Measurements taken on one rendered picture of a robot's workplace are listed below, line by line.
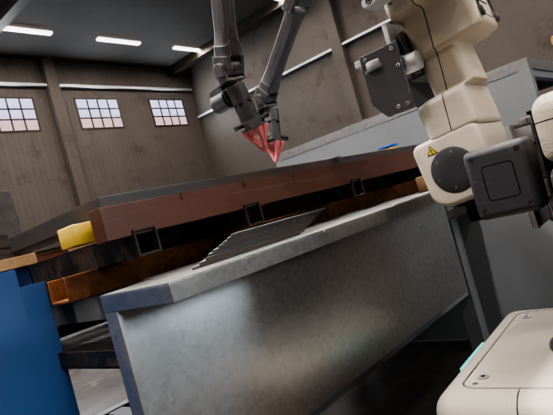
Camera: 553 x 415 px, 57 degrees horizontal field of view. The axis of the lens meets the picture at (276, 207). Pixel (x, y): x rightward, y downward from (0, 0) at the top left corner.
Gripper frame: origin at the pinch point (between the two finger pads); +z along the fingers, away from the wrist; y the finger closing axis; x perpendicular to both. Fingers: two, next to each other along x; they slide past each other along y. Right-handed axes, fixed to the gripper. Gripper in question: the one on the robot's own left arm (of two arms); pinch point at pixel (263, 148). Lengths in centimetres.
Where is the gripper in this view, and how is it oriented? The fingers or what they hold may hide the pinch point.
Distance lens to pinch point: 148.8
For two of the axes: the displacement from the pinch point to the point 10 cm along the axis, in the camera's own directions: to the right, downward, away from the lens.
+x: 7.3, -2.2, -6.4
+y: -5.3, 3.9, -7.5
